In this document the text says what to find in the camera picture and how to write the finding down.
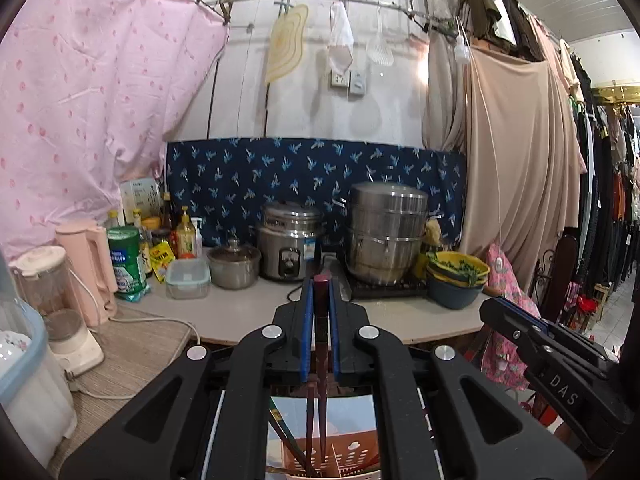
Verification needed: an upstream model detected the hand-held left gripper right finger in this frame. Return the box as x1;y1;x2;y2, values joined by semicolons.
327;282;586;480

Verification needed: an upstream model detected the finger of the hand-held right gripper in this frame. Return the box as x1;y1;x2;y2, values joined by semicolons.
479;298;548;361
497;297;623;368

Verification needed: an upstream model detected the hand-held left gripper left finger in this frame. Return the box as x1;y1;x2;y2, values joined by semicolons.
60;279;315;480

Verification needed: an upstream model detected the maroon chopstick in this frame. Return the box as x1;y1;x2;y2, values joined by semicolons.
313;274;332;461
304;305;321;467

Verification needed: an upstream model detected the green chopstick gold band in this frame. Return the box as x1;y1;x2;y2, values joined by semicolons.
267;407;321;478

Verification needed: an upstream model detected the pink perforated utensil basket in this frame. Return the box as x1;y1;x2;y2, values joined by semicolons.
279;436;382;480

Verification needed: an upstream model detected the pink floral cloth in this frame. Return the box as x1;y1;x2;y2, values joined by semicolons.
479;241;545;392

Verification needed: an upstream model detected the dark blue bowl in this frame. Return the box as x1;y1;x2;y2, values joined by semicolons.
427;272;489;310

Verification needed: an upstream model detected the black induction cooktop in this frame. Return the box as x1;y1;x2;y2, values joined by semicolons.
322;254;432;302

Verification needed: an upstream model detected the yellow bowl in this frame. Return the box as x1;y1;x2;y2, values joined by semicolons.
426;251;492;287

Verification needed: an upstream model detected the steel rice cooker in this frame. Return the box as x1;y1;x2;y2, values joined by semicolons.
256;201;327;282

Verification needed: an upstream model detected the small pot with glass lid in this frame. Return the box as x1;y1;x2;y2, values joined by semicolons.
206;239;263;291

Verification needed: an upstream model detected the steel steamer pot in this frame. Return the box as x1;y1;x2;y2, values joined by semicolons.
344;182;432;286

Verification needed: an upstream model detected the clear food container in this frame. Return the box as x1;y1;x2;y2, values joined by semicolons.
164;258;211;300

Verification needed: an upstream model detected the yellow oil bottle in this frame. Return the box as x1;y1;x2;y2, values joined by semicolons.
175;205;197;259

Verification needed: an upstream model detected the rack of hanging clothes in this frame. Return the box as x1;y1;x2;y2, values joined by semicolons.
467;0;640;341

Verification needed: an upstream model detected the beige curtain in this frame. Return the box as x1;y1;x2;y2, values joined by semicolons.
421;35;587;303

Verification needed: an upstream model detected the yellow seasoning packet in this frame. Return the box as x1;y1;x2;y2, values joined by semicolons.
149;239;177;284

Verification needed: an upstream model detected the blue leaf print cloth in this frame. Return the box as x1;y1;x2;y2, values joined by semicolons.
164;136;469;261

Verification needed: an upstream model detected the dark sauce bottle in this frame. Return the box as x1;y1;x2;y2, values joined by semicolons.
160;191;175;232

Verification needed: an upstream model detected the green label can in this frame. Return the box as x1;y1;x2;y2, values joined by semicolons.
106;226;150;297

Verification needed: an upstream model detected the white carton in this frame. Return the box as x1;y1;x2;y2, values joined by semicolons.
119;178;162;226

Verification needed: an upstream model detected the pink electric kettle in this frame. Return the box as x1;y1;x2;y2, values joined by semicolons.
54;220;119;329

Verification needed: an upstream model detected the white blender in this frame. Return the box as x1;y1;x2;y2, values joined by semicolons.
10;245;107;377

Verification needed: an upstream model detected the white squeeze bottle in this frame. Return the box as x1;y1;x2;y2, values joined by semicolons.
453;30;473;65

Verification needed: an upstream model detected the white and blue storage bin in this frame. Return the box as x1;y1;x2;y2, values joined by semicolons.
0;252;79;467

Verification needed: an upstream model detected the beige cutting board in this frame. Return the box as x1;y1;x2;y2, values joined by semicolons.
264;3;310;86

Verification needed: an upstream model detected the white slotted ladle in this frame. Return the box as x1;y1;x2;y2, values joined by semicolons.
366;7;396;67

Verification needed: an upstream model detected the white hanging cloth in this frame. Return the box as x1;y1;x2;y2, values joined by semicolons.
327;1;355;74

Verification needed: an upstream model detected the pink dotted curtain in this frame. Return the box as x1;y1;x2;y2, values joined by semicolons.
0;0;232;263

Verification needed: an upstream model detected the white power cord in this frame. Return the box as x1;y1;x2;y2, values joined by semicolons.
64;309;202;402

